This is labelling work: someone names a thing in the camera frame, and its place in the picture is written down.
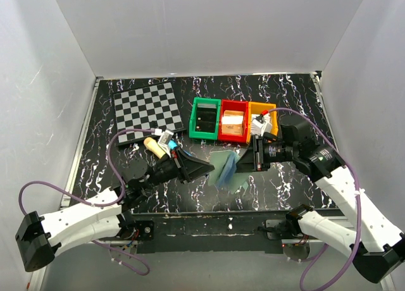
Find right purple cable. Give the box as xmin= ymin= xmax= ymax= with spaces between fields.
xmin=262 ymin=107 xmax=363 ymax=291

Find cream wooden handle tool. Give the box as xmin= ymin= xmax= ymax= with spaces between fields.
xmin=144 ymin=137 xmax=170 ymax=159

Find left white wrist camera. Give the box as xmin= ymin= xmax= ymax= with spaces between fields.
xmin=158 ymin=129 xmax=174 ymax=151

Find orange plastic bin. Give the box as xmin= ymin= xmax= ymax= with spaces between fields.
xmin=248 ymin=101 xmax=278 ymax=135

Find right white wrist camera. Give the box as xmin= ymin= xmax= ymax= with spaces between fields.
xmin=250 ymin=114 xmax=273 ymax=136

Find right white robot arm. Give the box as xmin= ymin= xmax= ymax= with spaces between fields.
xmin=236 ymin=116 xmax=404 ymax=283

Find white cards in orange bin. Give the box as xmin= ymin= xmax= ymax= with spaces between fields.
xmin=251 ymin=114 xmax=272 ymax=128

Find blue plastic marker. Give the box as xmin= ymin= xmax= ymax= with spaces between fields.
xmin=168 ymin=140 xmax=178 ymax=157

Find black front base bar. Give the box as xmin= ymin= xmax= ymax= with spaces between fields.
xmin=97 ymin=210 xmax=320 ymax=254

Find red plastic bin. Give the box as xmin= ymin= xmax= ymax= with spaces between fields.
xmin=218 ymin=99 xmax=249 ymax=144

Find green plastic bin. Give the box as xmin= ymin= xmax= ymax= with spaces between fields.
xmin=189 ymin=97 xmax=221 ymax=140

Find brown cards in red bin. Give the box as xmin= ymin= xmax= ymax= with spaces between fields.
xmin=221 ymin=110 xmax=244 ymax=135

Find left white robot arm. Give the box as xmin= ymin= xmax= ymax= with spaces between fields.
xmin=15 ymin=147 xmax=215 ymax=272

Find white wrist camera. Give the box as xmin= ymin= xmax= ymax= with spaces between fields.
xmin=250 ymin=114 xmax=273 ymax=136
xmin=158 ymin=129 xmax=174 ymax=151

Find black grey chessboard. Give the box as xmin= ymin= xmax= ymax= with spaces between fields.
xmin=113 ymin=82 xmax=185 ymax=146

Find grey-green card holder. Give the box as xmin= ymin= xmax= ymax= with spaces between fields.
xmin=208 ymin=150 xmax=249 ymax=194

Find black cards in green bin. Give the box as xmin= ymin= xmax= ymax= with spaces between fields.
xmin=196 ymin=103 xmax=217 ymax=133

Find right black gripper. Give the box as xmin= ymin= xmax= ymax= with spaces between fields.
xmin=231 ymin=134 xmax=297 ymax=173

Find light blue credit cards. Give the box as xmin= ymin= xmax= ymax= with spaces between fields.
xmin=215 ymin=152 xmax=238 ymax=188

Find purple cable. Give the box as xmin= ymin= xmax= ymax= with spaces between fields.
xmin=262 ymin=107 xmax=363 ymax=291
xmin=18 ymin=128 xmax=162 ymax=276

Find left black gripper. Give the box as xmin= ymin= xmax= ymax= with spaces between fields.
xmin=141 ymin=145 xmax=215 ymax=191

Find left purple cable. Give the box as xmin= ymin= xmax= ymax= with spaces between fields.
xmin=18 ymin=128 xmax=162 ymax=276

